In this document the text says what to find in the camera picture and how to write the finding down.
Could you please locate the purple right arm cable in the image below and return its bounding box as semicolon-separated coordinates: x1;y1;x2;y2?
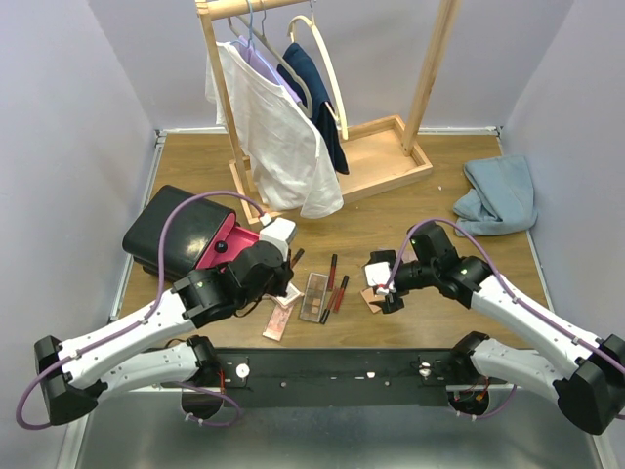
385;217;625;421

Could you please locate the black organizer box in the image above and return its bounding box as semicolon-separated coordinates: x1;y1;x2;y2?
122;185;236;281

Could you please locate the lavender shirt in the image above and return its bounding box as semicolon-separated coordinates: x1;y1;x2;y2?
230;36;302;104

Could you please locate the grey hanger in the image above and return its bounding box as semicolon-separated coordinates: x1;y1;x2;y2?
227;1;313;118

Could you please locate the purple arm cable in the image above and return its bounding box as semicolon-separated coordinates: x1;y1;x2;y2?
16;190;271;432
385;217;625;421

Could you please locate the light blue towel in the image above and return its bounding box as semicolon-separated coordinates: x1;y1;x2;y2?
453;155;538;236

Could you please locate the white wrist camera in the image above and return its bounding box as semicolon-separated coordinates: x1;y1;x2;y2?
364;261;396;296
259;213;297;261

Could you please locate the pink drawer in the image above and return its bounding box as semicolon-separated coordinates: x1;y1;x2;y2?
195;222;259;269

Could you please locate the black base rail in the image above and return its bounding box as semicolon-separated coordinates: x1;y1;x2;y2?
217;348;481;409

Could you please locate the brown eyeshadow palette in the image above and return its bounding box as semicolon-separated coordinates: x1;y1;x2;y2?
299;273;328;323

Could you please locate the blue hanger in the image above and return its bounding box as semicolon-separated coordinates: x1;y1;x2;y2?
237;0;267;64

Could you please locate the white t-shirt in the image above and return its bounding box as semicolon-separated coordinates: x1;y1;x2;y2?
217;42;344;219

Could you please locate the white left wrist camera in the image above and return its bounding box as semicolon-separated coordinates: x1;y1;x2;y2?
259;213;297;261

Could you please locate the wooden clothes rack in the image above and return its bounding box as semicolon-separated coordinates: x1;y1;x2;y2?
196;1;460;203

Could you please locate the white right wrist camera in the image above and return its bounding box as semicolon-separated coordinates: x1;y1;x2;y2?
364;261;396;296

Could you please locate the navy blue garment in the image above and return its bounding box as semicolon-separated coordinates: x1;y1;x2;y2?
282;42;350;175

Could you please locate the small square blush compact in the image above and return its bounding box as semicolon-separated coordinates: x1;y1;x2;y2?
271;282;303;308

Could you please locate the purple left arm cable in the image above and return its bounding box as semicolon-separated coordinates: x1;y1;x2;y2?
16;190;271;432

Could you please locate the rose gold square compact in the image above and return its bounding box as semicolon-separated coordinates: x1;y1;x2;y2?
360;288;385;314

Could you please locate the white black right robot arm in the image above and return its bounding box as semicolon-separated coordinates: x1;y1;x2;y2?
364;219;624;435

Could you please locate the cream wooden hanger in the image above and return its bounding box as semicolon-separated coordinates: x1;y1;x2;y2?
287;14;349;141

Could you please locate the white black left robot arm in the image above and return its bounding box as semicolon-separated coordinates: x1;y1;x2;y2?
34;240;293;426

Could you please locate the pink palette lower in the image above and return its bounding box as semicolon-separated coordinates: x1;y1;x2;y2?
262;305;294;342

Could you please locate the dark red lip liner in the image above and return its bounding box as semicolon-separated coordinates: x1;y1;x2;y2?
290;248;305;268

